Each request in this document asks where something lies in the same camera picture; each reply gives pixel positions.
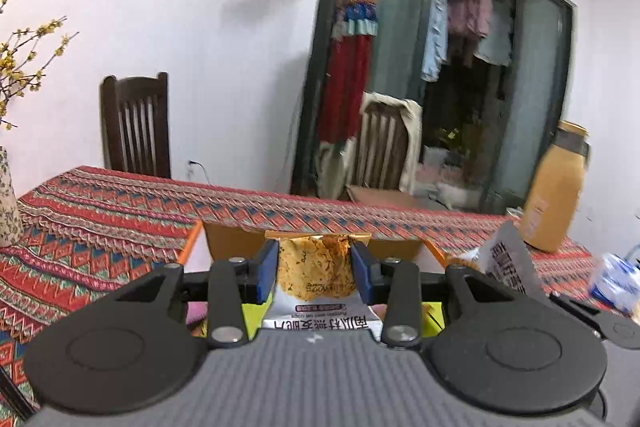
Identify blue white tissue pack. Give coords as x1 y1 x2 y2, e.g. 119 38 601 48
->
589 252 640 314

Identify red hanging tassels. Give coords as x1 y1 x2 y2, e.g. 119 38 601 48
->
317 0 378 145

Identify flat cardboard sheet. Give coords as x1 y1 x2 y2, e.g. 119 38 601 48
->
347 186 421 208

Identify pink hanging garments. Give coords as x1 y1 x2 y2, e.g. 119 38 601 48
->
445 0 493 40

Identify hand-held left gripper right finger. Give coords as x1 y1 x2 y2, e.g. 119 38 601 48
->
350 242 521 350

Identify brown wooden chair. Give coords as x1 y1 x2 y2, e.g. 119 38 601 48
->
350 99 416 192

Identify red patterned tablecloth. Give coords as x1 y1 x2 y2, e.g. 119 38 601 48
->
0 165 640 427

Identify orange cardboard box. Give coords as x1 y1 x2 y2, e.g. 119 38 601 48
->
177 219 451 338

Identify small green snack packet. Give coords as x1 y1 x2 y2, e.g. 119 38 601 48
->
420 302 445 334

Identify grey snack packet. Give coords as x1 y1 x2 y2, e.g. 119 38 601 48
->
477 219 548 300

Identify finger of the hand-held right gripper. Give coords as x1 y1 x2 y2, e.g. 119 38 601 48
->
549 291 611 333

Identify yellow flower branches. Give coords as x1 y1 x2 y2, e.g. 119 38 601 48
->
0 0 80 130

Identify dark wooden chair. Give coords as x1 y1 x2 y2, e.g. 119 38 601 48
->
99 72 172 178

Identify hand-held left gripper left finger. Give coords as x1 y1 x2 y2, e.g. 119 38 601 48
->
114 239 280 350

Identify long green snack packet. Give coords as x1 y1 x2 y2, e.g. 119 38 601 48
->
200 304 273 339

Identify light blue hanging shirt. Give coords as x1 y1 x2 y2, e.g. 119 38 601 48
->
421 0 450 82

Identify white hanging garment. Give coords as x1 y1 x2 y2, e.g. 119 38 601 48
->
475 0 516 68

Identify pink snack packet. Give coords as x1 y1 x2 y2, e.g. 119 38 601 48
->
185 301 208 328

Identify oat crisp snack packet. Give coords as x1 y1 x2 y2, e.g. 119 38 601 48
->
261 229 388 333

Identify yellow thermos jug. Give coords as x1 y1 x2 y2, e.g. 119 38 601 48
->
520 121 591 254

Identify wall plug with cable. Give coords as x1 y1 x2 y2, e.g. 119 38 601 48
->
186 159 213 182

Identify dark sliding glass door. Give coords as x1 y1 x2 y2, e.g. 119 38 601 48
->
290 0 576 217

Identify floral ceramic vase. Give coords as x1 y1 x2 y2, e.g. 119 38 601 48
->
0 146 25 248

